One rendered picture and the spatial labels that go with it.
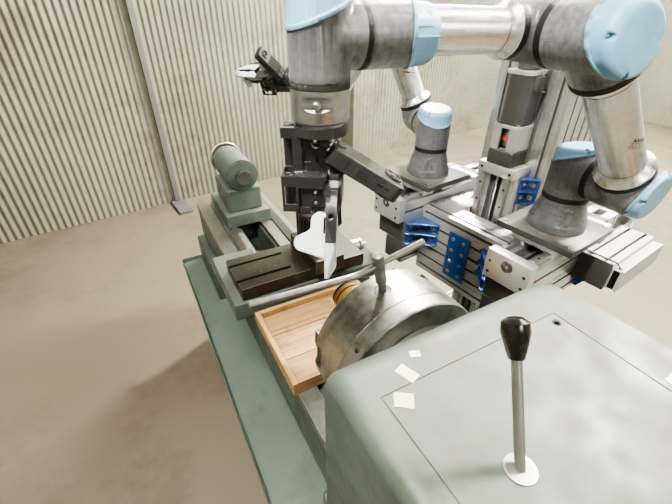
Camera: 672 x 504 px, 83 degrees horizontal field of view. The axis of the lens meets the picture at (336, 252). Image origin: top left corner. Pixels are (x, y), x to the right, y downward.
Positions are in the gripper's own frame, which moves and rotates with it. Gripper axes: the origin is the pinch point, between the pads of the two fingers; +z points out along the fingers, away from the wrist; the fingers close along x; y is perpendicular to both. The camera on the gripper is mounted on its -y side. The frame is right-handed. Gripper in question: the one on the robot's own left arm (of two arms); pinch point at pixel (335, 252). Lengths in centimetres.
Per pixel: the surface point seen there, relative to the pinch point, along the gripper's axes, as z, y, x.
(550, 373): 10.1, -31.0, 13.1
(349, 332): 16.9, -2.6, 0.4
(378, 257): 3.8, -7.0, -4.8
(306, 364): 47, 9, -17
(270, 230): 49, 35, -91
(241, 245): 50, 45, -79
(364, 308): 13.9, -5.1, -2.8
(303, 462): 82, 10, -10
